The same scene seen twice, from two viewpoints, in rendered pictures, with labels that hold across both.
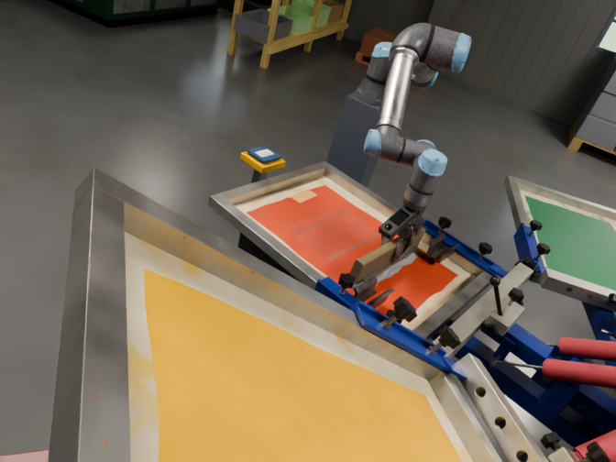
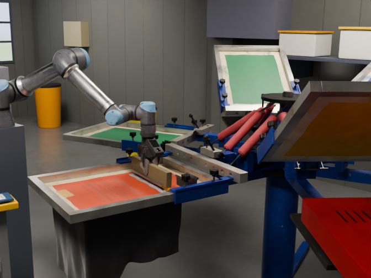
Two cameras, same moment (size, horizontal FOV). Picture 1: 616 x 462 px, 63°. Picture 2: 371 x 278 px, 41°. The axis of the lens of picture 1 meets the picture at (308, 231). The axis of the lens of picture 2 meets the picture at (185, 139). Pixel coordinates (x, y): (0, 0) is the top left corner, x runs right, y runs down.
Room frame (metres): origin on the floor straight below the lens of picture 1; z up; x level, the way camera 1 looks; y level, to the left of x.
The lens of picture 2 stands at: (0.21, 1.81, 1.73)
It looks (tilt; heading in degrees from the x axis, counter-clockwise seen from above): 13 degrees down; 293
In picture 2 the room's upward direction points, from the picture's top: 1 degrees clockwise
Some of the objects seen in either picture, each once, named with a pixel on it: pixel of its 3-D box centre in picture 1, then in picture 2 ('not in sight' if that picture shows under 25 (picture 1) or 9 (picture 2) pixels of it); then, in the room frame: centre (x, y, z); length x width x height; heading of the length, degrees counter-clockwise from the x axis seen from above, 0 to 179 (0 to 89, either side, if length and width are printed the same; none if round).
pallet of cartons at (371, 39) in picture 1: (400, 55); not in sight; (7.45, -0.53, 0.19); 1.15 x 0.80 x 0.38; 72
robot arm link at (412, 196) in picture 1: (417, 194); (147, 129); (1.31, -0.27, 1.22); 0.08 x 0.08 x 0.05
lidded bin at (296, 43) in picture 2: not in sight; (305, 43); (1.11, -3.33, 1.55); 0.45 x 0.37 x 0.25; 162
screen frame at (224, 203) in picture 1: (354, 239); (126, 183); (1.37, -0.15, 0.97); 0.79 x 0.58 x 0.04; 57
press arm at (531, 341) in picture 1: (515, 339); (219, 158); (1.06, -0.63, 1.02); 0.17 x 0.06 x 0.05; 57
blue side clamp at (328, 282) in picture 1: (360, 318); (200, 190); (1.00, -0.20, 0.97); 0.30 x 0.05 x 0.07; 57
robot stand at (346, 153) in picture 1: (334, 214); (8, 232); (2.09, -0.10, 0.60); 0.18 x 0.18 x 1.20; 72
